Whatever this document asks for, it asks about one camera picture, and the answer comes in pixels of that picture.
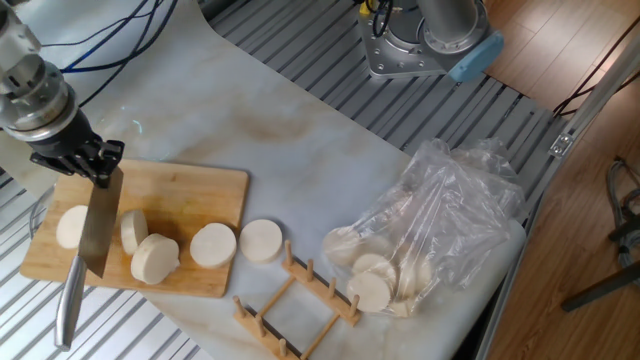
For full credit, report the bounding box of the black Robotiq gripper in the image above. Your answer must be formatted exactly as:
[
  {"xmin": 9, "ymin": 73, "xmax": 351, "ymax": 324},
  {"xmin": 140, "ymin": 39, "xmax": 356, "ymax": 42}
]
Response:
[{"xmin": 29, "ymin": 112, "xmax": 126, "ymax": 190}]

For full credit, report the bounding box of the steel cleaver knife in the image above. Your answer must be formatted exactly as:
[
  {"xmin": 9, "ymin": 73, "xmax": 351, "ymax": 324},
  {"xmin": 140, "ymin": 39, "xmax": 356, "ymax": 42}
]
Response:
[{"xmin": 54, "ymin": 167, "xmax": 125, "ymax": 351}]

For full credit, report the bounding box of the large white radish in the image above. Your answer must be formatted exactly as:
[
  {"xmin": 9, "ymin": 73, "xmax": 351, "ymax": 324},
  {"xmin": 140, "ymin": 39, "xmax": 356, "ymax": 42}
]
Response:
[{"xmin": 55, "ymin": 204, "xmax": 89, "ymax": 250}]

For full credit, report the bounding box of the white radish slice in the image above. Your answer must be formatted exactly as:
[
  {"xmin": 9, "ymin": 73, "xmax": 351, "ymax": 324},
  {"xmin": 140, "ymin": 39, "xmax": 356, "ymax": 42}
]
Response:
[
  {"xmin": 323, "ymin": 226, "xmax": 363, "ymax": 268},
  {"xmin": 351, "ymin": 252, "xmax": 399, "ymax": 291},
  {"xmin": 387, "ymin": 297, "xmax": 419, "ymax": 319},
  {"xmin": 398, "ymin": 257, "xmax": 434, "ymax": 300},
  {"xmin": 119, "ymin": 208, "xmax": 150, "ymax": 256},
  {"xmin": 189, "ymin": 222, "xmax": 238, "ymax": 270},
  {"xmin": 238, "ymin": 218, "xmax": 284, "ymax": 265},
  {"xmin": 345, "ymin": 271, "xmax": 394, "ymax": 314},
  {"xmin": 130, "ymin": 233, "xmax": 181, "ymax": 286}
]

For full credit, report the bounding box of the bamboo cutting board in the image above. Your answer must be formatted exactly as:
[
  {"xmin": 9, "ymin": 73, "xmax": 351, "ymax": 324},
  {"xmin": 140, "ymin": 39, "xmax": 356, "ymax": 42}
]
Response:
[{"xmin": 20, "ymin": 158, "xmax": 250, "ymax": 299}]

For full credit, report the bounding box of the wooden peg rack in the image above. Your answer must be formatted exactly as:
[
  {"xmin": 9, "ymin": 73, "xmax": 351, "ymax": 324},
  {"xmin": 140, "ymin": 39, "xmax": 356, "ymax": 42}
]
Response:
[{"xmin": 233, "ymin": 241, "xmax": 362, "ymax": 360}]

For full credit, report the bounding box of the clear plastic bag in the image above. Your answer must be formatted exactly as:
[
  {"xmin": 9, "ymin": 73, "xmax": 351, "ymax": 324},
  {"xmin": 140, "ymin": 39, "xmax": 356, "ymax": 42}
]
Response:
[{"xmin": 322, "ymin": 137, "xmax": 529, "ymax": 319}]

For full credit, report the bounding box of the black metal stand leg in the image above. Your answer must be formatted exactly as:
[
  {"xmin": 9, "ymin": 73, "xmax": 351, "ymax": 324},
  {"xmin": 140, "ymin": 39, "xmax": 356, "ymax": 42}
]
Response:
[{"xmin": 560, "ymin": 214, "xmax": 640, "ymax": 314}]

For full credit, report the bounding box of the black cable bundle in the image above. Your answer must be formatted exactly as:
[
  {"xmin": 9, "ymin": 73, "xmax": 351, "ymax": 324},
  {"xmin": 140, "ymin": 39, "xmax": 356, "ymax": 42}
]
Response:
[{"xmin": 39, "ymin": 0, "xmax": 180, "ymax": 109}]

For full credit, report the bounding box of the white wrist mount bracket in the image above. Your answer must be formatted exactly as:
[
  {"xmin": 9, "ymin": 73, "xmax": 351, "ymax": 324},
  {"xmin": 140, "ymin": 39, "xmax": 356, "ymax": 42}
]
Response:
[{"xmin": 0, "ymin": 4, "xmax": 42, "ymax": 76}]

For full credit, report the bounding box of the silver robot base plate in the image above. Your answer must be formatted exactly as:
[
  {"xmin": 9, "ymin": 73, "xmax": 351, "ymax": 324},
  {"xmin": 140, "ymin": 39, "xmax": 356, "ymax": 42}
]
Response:
[{"xmin": 357, "ymin": 0, "xmax": 501, "ymax": 80}]

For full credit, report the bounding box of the silver corner bracket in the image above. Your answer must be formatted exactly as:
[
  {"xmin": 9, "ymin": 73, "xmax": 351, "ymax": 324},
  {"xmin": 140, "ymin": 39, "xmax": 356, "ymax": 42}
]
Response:
[{"xmin": 548, "ymin": 132, "xmax": 574, "ymax": 159}]

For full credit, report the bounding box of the black floor cable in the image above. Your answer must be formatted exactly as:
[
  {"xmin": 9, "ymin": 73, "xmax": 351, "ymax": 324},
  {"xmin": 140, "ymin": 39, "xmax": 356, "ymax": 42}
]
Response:
[{"xmin": 552, "ymin": 14, "xmax": 640, "ymax": 119}]

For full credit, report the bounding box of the aluminium frame beam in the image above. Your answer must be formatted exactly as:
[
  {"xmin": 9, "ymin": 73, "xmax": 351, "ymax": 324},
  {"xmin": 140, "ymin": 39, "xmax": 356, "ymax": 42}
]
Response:
[{"xmin": 473, "ymin": 29, "xmax": 640, "ymax": 360}]

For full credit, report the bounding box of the grey cable bundle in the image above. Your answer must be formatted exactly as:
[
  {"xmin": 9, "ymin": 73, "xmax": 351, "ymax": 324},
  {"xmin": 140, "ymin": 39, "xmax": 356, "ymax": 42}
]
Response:
[{"xmin": 604, "ymin": 157, "xmax": 640, "ymax": 271}]

